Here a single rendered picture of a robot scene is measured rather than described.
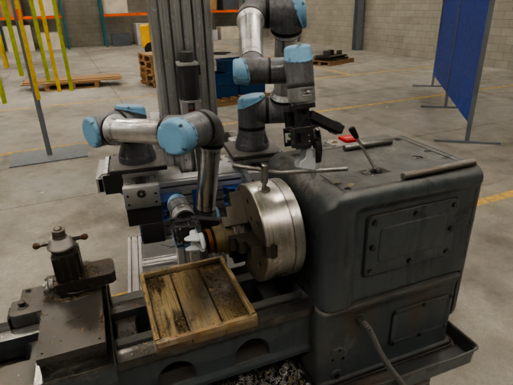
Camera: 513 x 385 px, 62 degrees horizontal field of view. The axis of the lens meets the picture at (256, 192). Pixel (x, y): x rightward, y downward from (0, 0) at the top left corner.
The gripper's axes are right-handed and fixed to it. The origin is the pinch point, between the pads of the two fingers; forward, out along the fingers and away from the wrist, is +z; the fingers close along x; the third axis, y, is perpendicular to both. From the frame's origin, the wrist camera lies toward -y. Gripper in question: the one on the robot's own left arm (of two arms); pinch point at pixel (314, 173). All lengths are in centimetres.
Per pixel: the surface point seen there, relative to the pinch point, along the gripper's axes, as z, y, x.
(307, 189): 5.3, 0.2, -5.7
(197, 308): 38, 37, -15
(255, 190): 3.7, 15.3, -9.8
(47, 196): 47, 117, -364
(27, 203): 49, 134, -355
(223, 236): 16.3, 26.2, -12.3
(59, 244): 11, 71, -19
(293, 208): 9.5, 6.5, -3.0
